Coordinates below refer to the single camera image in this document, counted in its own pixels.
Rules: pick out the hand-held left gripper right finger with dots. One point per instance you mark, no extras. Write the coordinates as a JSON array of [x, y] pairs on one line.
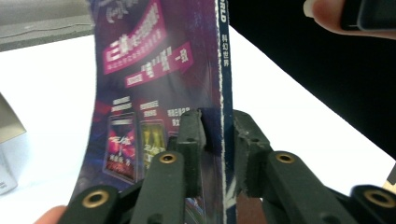
[[252, 155]]

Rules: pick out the beige expandable book rack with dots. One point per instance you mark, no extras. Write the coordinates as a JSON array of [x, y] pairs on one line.
[[9, 121]]

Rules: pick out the purple magazine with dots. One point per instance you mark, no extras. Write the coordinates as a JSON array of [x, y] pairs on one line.
[[140, 77]]

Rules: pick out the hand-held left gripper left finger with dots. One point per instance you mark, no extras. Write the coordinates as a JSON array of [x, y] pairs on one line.
[[191, 149]]

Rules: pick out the black curtain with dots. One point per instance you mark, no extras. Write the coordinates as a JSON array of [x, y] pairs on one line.
[[311, 77]]

